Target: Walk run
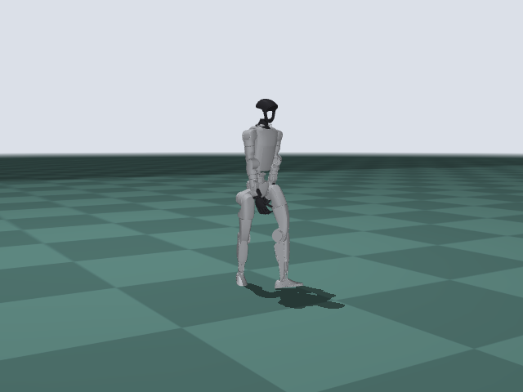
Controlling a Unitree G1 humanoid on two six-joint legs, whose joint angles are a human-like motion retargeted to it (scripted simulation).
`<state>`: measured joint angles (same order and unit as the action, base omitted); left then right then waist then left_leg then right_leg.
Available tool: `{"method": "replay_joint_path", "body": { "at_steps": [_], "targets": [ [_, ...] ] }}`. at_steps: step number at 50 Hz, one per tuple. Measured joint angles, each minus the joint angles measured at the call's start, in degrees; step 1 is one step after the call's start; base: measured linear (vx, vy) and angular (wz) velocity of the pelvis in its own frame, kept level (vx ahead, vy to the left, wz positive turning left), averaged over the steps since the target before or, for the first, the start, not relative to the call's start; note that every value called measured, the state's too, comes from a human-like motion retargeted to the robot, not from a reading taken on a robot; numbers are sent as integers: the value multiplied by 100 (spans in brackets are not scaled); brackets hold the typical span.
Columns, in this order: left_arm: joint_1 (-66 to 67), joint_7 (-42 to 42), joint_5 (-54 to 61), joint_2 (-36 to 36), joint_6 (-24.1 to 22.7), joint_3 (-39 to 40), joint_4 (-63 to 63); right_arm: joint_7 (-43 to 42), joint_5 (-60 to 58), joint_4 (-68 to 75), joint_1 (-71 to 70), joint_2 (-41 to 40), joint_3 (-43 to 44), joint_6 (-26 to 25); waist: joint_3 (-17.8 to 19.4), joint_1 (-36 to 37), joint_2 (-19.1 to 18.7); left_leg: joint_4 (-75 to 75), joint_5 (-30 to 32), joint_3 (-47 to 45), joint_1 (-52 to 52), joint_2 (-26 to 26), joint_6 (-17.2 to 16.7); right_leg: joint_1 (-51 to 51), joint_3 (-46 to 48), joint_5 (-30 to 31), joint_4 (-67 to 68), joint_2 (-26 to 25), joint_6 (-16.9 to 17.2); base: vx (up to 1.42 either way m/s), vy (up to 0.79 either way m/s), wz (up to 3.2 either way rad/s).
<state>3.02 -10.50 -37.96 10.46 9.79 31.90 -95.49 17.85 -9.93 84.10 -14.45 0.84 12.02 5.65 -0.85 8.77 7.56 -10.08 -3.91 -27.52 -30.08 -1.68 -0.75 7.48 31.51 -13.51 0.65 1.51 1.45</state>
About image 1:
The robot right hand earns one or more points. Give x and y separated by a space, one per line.
261 204

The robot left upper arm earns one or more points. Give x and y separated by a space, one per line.
277 158

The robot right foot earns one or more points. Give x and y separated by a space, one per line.
240 280

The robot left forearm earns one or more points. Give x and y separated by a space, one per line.
272 178

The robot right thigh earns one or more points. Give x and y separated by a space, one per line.
245 214

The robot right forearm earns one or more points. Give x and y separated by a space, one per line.
252 178

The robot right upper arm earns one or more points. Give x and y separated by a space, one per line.
249 136

